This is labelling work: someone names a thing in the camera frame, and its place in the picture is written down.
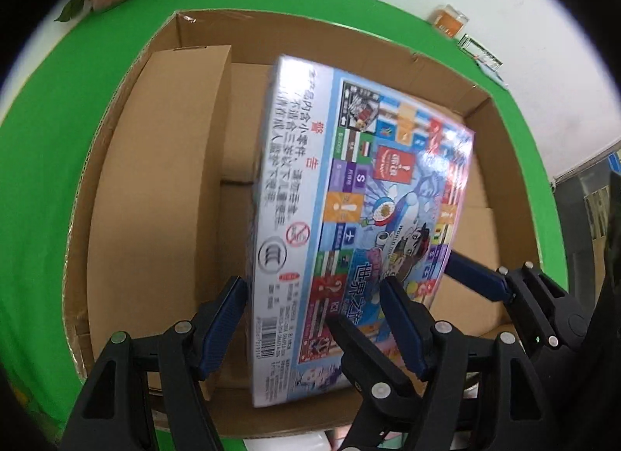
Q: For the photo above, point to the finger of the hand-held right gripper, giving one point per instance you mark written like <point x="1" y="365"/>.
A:
<point x="478" y="279"/>

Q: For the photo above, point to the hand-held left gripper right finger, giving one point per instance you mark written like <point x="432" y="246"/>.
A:
<point x="405" y="325"/>

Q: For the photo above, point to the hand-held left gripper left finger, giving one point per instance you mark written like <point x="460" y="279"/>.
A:
<point x="225" y="320"/>

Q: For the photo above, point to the large cardboard box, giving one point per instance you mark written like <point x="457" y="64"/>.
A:
<point x="160" y="189"/>

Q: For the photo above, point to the colourful board game box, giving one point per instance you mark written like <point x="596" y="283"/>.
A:
<point x="339" y="179"/>

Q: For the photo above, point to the glass door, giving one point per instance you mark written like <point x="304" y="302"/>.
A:
<point x="592" y="208"/>

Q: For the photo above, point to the small blue white item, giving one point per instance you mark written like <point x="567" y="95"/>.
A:
<point x="500" y="81"/>

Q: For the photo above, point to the green table cover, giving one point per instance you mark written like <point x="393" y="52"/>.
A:
<point x="48" y="140"/>

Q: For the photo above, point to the small orange box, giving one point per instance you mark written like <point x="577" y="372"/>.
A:
<point x="449" y="20"/>

